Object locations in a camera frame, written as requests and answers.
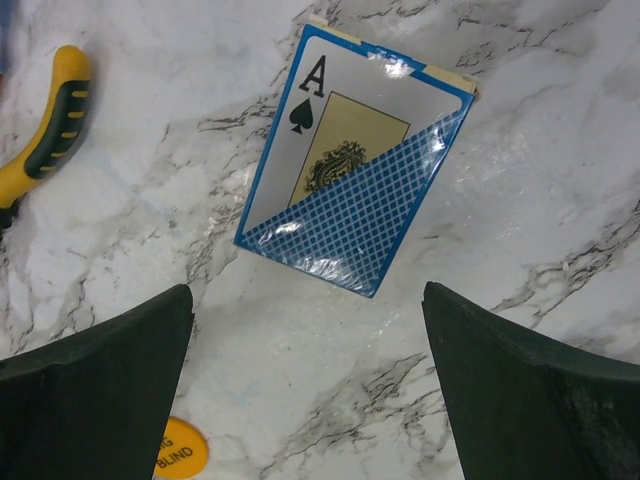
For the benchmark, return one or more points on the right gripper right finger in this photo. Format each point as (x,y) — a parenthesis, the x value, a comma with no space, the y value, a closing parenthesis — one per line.
(525,406)

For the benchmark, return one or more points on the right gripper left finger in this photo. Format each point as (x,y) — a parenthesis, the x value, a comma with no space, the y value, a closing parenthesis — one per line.
(94,405)

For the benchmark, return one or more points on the blue playing card deck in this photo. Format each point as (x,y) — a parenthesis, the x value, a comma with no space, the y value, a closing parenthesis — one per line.
(358,137)

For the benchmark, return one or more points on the orange big blind button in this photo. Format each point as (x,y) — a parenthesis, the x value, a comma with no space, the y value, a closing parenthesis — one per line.
(184,451)

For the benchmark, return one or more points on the yellow handled needle-nose pliers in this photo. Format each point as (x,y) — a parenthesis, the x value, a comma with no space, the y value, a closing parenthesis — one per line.
(59,130)

